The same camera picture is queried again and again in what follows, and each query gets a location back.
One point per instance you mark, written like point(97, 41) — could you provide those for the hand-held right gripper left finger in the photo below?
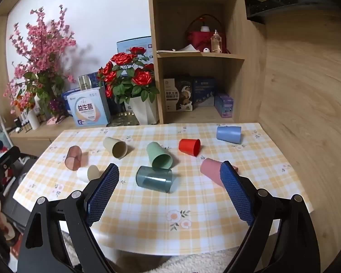
point(102, 196)

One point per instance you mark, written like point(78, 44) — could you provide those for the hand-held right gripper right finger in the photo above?
point(237, 193)

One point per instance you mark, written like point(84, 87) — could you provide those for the white cup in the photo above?
point(88, 173)

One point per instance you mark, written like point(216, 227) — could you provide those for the pink cup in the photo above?
point(211, 172)

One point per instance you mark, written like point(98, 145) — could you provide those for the brown translucent cup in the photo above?
point(74, 157)

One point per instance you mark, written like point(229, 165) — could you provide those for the beige cup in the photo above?
point(115, 148)

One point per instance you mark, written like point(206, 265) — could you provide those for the teal translucent cup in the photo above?
point(154, 178)

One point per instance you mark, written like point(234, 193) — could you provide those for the blue cup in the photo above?
point(228, 134)

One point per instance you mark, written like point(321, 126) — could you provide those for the red cup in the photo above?
point(189, 147)

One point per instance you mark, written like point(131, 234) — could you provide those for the green cup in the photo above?
point(158, 155)

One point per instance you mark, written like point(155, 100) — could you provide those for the low wooden cabinet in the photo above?
point(37, 139)

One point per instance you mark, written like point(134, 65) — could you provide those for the white bottle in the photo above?
point(33, 119)

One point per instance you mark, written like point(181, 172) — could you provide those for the yellow checked floral tablecloth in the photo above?
point(147, 213)

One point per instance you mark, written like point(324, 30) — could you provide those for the red patterned cloth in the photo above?
point(5, 233)

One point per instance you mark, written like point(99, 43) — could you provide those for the green glass tray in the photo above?
point(122, 121)

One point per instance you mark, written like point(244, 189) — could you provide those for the purple box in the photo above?
point(224, 106)

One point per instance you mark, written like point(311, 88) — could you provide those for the white and blue carton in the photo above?
point(88, 108)

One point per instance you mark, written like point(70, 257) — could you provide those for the white faceted vase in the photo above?
point(145, 111)

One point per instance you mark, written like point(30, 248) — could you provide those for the pink blossom branches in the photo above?
point(42, 57)

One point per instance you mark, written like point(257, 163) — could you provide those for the wooden shelf unit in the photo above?
point(235, 91)

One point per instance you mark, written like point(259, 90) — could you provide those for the dark blue box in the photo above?
point(204, 92)

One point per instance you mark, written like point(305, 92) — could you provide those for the metal tumbler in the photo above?
point(84, 82)

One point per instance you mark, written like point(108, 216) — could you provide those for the black snack box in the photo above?
point(177, 95)

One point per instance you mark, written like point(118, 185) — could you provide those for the red rose bouquet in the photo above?
point(128, 74)

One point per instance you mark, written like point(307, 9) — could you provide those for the glass perfume bottle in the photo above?
point(216, 42)

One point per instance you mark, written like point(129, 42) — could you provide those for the stack of papers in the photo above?
point(182, 49)

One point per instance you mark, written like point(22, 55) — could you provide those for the large blue and white box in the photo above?
point(128, 44)

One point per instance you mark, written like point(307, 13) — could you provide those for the red basket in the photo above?
point(196, 41)

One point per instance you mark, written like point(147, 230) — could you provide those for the dark speckled shelf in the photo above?
point(289, 4)

